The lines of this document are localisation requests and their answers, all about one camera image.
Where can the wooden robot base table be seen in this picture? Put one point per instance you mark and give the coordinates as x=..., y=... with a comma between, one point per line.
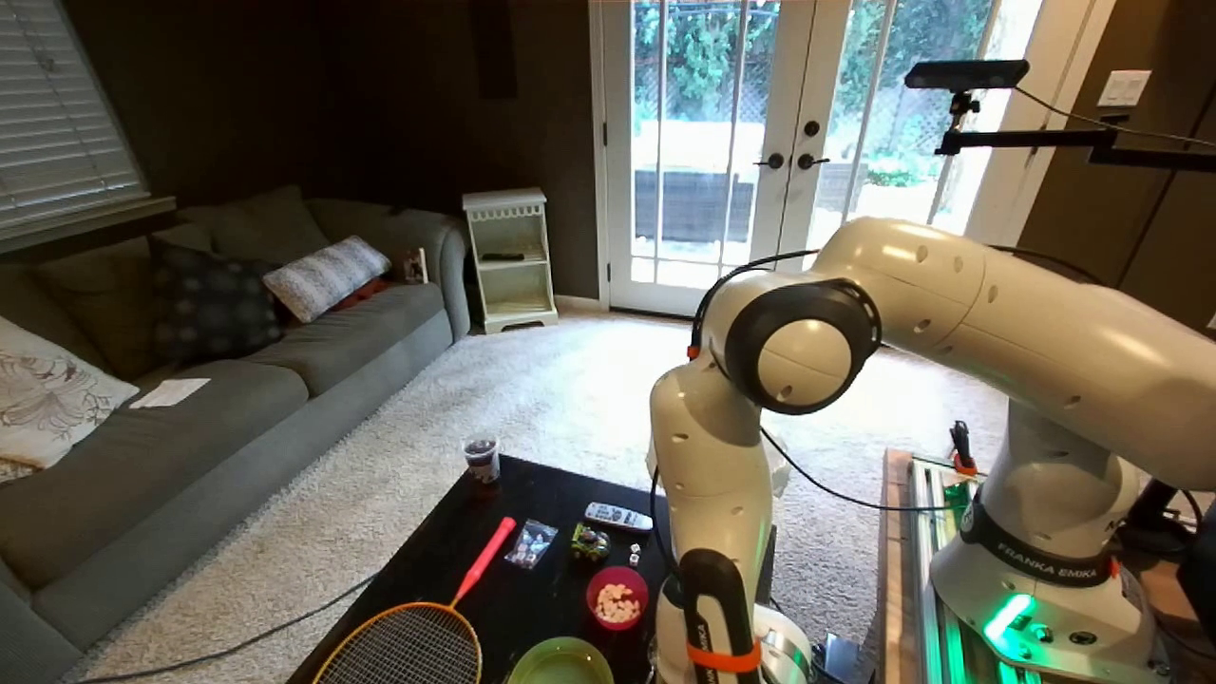
x=930, y=642

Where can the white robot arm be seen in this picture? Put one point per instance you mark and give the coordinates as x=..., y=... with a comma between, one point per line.
x=1099, y=398

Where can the white side shelf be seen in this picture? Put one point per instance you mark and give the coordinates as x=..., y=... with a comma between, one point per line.
x=506, y=234

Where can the grey remote control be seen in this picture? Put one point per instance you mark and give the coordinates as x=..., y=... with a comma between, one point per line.
x=619, y=519

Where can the small glass cup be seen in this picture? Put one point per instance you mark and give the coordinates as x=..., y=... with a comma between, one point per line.
x=486, y=462

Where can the small plastic packet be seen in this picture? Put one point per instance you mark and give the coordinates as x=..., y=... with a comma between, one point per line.
x=529, y=546

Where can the black coffee table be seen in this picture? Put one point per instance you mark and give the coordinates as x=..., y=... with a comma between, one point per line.
x=510, y=610

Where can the red round bowl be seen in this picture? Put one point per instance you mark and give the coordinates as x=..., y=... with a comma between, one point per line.
x=619, y=598

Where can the striped white pillow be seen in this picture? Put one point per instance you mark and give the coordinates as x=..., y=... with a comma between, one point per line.
x=324, y=277

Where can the green plastic plate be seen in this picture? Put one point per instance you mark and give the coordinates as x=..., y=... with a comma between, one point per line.
x=559, y=660

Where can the dark patterned pillow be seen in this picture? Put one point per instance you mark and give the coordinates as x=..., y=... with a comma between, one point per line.
x=207, y=306

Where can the white paper on sofa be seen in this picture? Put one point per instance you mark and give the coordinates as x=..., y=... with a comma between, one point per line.
x=169, y=391

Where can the grey fabric sofa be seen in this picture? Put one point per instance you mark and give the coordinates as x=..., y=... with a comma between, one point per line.
x=91, y=541

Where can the white embroidered pillow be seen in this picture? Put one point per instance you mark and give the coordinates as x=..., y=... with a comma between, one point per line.
x=48, y=401

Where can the window blind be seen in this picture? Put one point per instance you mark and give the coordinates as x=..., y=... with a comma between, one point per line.
x=64, y=154

